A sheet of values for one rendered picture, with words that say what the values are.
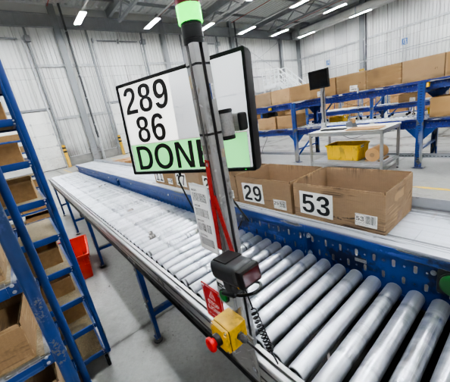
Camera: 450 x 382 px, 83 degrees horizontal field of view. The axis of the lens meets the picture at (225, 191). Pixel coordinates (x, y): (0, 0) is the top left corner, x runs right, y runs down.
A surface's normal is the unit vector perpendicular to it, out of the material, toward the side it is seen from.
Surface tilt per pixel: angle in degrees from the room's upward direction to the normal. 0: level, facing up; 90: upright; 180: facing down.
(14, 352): 91
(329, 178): 90
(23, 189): 90
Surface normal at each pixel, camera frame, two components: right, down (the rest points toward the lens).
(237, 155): -0.51, 0.26
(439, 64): -0.75, 0.31
